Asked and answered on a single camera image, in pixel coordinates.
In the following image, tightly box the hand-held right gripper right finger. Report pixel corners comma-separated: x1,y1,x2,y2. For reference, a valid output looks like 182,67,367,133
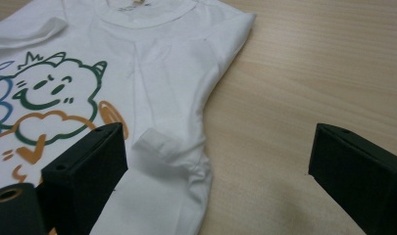
308,122,397,235

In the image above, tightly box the white printed t-shirt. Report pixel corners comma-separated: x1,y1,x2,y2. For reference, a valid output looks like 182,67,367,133
0,0,257,235

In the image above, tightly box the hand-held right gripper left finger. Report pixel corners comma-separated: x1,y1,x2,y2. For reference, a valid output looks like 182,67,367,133
40,121,129,235

